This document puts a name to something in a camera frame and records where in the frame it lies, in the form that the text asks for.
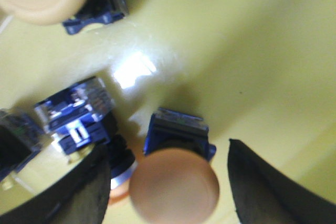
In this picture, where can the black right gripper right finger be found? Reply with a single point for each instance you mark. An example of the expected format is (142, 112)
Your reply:
(262, 194)

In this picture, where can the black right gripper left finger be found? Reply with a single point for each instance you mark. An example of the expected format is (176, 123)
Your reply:
(81, 196)

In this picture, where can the waiting yellow mushroom button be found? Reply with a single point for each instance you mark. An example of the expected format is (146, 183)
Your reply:
(20, 143)

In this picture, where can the yellow plastic tray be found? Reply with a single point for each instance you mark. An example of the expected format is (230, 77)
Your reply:
(261, 71)

